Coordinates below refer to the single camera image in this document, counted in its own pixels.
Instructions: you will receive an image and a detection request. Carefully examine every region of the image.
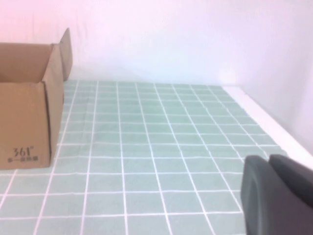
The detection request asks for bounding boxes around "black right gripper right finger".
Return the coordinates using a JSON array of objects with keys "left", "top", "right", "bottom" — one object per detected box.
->
[{"left": 268, "top": 154, "right": 313, "bottom": 208}]

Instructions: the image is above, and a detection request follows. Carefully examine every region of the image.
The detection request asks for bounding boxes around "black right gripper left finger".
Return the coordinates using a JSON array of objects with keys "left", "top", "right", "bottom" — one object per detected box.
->
[{"left": 240, "top": 155, "right": 313, "bottom": 235}]

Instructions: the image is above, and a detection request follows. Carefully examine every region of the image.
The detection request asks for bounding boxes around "brown cardboard shoe box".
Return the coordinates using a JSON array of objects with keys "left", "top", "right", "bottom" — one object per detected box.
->
[{"left": 0, "top": 27, "right": 73, "bottom": 170}]

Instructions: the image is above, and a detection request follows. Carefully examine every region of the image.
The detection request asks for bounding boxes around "green checked tablecloth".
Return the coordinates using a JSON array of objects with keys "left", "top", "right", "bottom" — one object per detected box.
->
[{"left": 0, "top": 80, "right": 313, "bottom": 235}]

